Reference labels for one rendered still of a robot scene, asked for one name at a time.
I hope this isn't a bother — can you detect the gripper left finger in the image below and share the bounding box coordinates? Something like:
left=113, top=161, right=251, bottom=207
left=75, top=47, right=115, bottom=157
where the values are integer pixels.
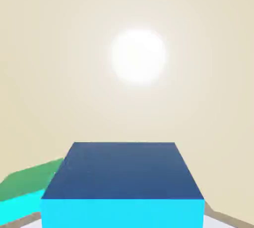
left=0, top=211, right=42, bottom=228

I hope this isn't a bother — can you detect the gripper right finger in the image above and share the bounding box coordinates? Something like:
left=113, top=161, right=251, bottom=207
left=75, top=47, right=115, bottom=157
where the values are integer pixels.
left=204, top=201, right=254, bottom=228

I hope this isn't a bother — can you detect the small blue cube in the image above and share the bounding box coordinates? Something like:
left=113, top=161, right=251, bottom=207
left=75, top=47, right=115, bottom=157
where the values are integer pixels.
left=40, top=142, right=205, bottom=228

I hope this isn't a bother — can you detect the small green cube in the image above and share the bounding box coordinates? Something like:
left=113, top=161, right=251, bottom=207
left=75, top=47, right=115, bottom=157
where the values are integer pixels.
left=0, top=157, right=64, bottom=226

